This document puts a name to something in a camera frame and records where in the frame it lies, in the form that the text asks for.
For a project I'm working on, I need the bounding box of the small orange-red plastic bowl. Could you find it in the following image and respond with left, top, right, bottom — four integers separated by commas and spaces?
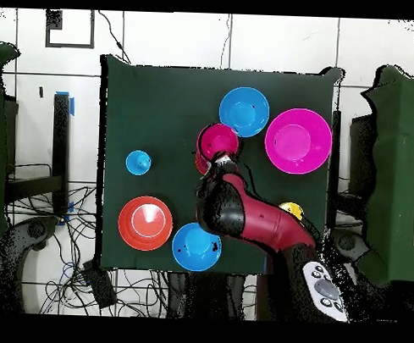
193, 149, 213, 177

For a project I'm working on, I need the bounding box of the small crimson plastic bowl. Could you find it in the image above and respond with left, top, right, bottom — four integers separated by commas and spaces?
196, 122, 242, 164

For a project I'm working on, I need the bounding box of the blue plastic bowl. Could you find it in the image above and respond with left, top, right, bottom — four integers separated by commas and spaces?
218, 86, 272, 140
170, 221, 224, 274

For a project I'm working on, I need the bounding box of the light blue plastic cup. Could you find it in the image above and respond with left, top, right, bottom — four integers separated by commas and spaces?
124, 149, 153, 177

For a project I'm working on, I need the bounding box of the dark green tablecloth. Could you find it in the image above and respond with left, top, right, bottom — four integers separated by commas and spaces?
92, 53, 344, 280

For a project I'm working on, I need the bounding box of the large orange-red plastic bowl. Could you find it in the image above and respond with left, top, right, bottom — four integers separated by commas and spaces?
116, 194, 174, 252

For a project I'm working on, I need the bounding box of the yellow plastic cup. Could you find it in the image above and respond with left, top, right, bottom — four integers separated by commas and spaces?
278, 201, 305, 223

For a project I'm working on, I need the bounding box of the large pink plastic bowl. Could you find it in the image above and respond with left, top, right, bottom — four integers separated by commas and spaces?
263, 107, 334, 176

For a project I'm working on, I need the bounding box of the black power brick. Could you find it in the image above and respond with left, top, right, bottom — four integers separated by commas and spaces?
81, 261, 119, 310

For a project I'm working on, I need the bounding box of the black stand base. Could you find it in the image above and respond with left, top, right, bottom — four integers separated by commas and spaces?
328, 228, 372, 266
0, 213, 61, 313

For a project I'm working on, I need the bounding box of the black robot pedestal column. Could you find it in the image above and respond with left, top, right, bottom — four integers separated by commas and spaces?
165, 270, 246, 321

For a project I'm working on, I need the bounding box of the black side frame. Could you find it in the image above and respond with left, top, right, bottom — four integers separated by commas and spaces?
346, 113, 378, 202

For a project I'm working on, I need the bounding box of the grey square floor frame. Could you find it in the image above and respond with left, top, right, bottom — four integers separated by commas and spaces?
45, 8, 97, 50

